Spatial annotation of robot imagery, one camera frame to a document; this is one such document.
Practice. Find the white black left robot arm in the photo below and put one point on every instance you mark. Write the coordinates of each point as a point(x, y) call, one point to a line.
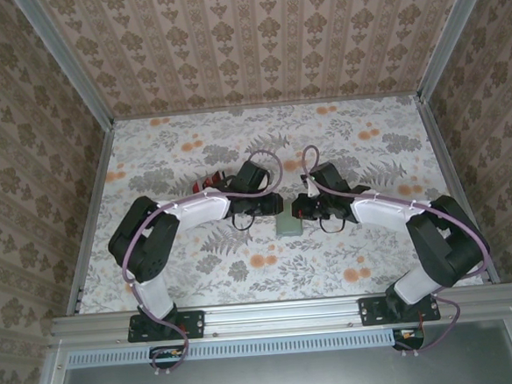
point(200, 211)

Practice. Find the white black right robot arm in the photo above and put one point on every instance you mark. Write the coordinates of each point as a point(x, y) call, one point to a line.
point(380, 212)

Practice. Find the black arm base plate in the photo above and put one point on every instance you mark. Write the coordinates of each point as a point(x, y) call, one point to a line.
point(195, 323)
point(372, 313)

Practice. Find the aluminium table side rail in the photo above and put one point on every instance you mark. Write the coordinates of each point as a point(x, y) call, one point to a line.
point(449, 165)
point(97, 190)

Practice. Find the long aluminium mounting rail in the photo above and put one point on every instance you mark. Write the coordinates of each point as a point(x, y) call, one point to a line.
point(282, 315)

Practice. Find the grey metal panel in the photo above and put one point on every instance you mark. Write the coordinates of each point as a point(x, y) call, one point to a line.
point(286, 379)

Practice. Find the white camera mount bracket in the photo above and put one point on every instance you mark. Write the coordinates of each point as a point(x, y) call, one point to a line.
point(312, 188)

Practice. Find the slanted aluminium frame post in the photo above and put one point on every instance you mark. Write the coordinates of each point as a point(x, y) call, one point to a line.
point(449, 33)
point(70, 64)

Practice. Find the grey green card holder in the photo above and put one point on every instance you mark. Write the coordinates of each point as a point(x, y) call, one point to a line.
point(289, 227)

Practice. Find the black connector board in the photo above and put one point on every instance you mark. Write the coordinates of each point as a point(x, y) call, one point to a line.
point(409, 341)
point(166, 358)

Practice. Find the thin aluminium table end rail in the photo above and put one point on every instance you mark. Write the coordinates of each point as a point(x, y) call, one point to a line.
point(267, 106)

